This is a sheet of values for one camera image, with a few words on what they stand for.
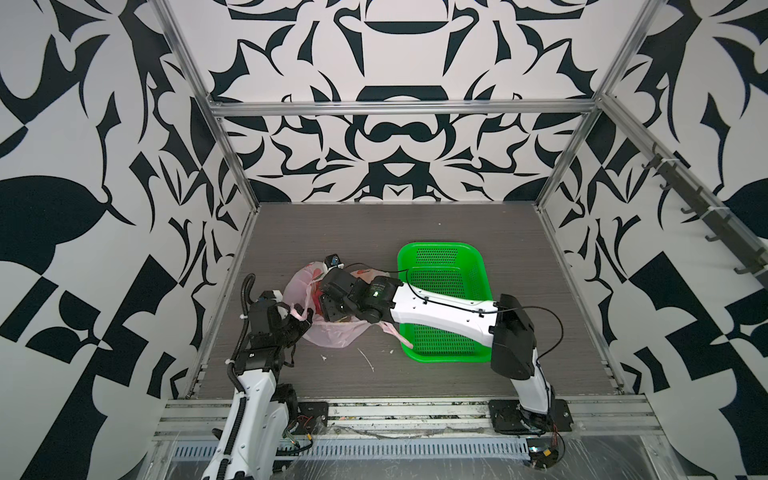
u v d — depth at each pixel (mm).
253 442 473
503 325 537
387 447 712
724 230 549
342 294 583
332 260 695
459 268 995
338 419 756
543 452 711
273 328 627
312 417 728
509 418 744
